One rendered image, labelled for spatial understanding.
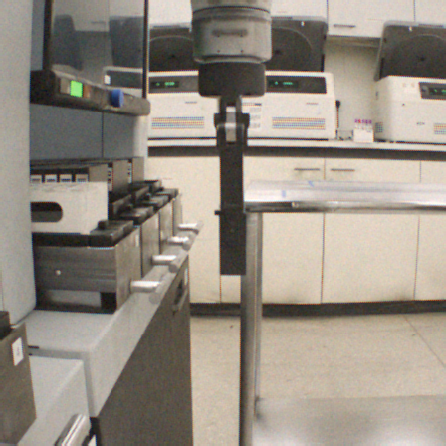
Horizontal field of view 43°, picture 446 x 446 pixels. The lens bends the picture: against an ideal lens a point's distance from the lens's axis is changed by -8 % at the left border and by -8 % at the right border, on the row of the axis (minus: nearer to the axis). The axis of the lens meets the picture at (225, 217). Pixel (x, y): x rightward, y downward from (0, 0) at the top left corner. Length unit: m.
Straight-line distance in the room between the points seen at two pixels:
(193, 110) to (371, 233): 1.08
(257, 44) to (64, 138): 0.70
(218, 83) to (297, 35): 2.65
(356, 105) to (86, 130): 2.58
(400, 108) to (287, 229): 0.86
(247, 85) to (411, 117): 2.47
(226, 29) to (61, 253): 0.30
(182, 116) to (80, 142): 1.76
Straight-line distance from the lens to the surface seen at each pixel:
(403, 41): 3.38
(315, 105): 2.99
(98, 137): 1.25
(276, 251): 3.01
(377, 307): 3.21
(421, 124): 3.09
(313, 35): 3.29
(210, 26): 0.64
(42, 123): 1.29
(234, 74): 0.64
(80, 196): 0.65
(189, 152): 3.02
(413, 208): 0.97
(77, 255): 0.64
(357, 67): 3.67
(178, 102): 2.99
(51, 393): 0.45
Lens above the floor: 0.92
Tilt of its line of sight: 8 degrees down
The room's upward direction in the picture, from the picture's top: straight up
